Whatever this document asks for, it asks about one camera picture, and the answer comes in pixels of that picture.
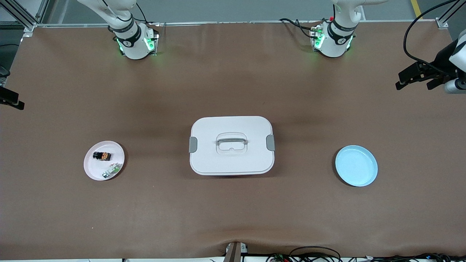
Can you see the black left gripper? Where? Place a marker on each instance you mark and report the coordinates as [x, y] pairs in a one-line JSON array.
[[441, 60]]

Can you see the orange and black switch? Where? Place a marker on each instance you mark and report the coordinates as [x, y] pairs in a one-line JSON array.
[[102, 155]]

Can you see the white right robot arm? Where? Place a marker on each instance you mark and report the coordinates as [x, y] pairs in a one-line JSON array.
[[133, 47]]

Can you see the pink plate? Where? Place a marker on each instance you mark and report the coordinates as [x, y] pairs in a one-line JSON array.
[[93, 169]]

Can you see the light blue plate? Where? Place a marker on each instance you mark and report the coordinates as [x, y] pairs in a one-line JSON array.
[[356, 166]]

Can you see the grey box latch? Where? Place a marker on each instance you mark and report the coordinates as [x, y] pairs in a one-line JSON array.
[[270, 142]]

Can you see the white lidded storage box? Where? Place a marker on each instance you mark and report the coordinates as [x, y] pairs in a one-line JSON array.
[[233, 163]]

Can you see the brown table mat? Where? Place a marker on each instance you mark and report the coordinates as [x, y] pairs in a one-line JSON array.
[[233, 211]]

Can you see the aluminium frame strut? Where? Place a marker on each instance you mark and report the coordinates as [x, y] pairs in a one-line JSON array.
[[22, 16], [442, 23], [42, 11]]

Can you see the green and white switch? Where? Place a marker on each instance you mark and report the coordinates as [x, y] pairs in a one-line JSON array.
[[115, 168]]

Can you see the aluminium frame rail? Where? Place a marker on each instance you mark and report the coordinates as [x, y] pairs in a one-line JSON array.
[[236, 23]]

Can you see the aluminium camera post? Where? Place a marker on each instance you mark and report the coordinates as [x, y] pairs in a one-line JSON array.
[[233, 254]]

